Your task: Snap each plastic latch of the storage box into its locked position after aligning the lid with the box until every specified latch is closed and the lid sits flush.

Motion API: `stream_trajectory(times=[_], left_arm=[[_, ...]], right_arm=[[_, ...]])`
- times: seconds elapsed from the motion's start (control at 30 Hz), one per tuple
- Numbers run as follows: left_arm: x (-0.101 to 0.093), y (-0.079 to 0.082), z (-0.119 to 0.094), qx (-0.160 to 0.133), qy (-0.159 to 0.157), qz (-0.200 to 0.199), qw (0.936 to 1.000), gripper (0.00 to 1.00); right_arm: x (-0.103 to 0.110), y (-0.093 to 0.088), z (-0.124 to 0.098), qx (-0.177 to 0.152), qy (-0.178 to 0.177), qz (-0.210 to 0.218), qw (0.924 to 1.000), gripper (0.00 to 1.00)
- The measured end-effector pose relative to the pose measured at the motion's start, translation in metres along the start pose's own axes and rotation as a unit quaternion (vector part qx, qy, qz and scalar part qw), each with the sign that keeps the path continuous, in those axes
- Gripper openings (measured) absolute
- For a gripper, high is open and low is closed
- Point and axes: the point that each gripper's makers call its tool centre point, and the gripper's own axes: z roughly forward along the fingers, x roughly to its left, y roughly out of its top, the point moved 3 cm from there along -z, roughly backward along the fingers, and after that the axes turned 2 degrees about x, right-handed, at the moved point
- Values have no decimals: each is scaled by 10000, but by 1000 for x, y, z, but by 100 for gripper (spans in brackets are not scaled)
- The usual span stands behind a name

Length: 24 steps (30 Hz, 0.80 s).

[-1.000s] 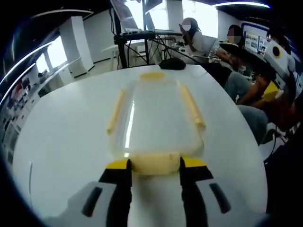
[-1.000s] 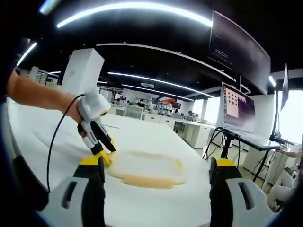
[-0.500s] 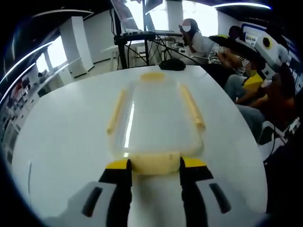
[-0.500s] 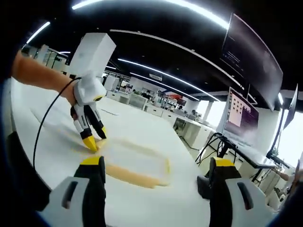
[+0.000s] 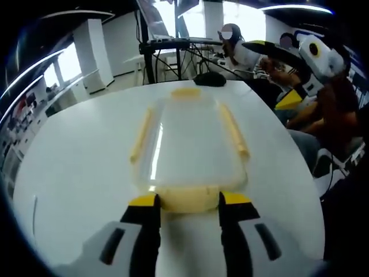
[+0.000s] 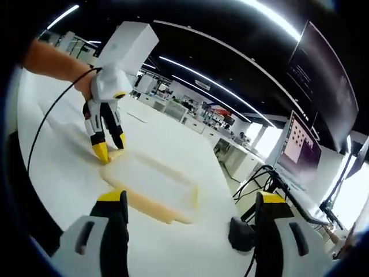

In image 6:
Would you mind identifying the black cable bundle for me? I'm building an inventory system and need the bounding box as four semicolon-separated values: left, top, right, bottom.
233;164;289;209

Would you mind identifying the clear plastic container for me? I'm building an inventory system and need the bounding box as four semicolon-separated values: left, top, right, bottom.
99;149;200;224

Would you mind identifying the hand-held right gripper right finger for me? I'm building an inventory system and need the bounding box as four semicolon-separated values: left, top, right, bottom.
253;190;329;277

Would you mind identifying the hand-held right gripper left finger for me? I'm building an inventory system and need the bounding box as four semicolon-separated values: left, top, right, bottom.
59;190;130;277

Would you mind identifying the large dark monitor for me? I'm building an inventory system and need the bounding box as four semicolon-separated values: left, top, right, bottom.
288;20;360;154

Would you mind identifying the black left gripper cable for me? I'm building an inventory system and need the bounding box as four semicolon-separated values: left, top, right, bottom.
27;65;102;174

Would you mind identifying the black computer mouse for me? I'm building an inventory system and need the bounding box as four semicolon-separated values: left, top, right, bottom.
229;216;258;252

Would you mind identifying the long ceiling light strip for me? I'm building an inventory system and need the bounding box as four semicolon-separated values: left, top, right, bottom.
239;0;301;42

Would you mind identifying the open laptop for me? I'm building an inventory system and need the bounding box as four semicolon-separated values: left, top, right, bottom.
273;110;332;229

